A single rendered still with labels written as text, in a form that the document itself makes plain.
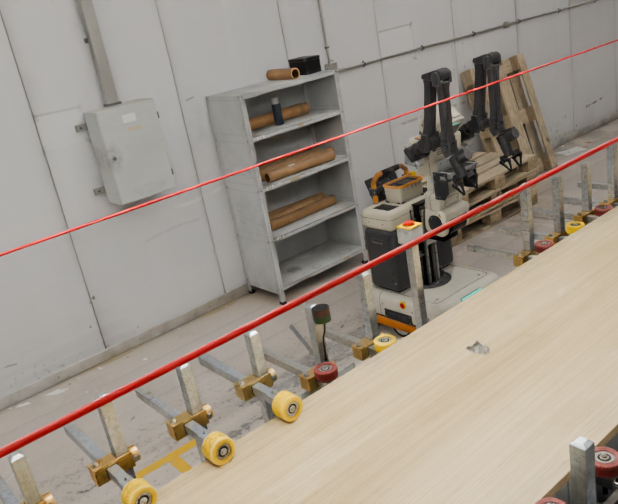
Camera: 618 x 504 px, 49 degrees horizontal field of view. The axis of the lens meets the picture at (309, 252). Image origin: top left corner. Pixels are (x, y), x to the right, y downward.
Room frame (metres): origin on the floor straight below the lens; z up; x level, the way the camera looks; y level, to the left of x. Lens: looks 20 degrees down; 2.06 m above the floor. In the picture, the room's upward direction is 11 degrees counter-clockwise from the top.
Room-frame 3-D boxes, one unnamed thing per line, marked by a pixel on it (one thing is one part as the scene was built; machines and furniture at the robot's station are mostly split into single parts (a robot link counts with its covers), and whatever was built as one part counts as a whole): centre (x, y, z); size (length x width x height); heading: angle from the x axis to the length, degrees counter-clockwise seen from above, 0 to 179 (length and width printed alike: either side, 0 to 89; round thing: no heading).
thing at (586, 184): (3.14, -1.38, 0.87); 0.04 x 0.04 x 0.48; 36
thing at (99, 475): (1.65, 0.65, 0.95); 0.14 x 0.06 x 0.05; 126
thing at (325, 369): (2.03, 0.02, 0.85); 0.08 x 0.08 x 0.11
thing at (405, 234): (2.41, -0.38, 1.18); 0.07 x 0.07 x 0.08; 36
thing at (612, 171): (3.29, -1.58, 0.90); 0.04 x 0.04 x 0.48; 36
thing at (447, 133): (3.48, -0.82, 1.40); 0.11 x 0.06 x 0.43; 127
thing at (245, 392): (1.94, 0.25, 0.95); 0.14 x 0.06 x 0.05; 126
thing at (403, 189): (4.08, -0.65, 0.87); 0.23 x 0.15 x 0.11; 126
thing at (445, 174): (3.75, -0.89, 0.99); 0.28 x 0.16 x 0.22; 126
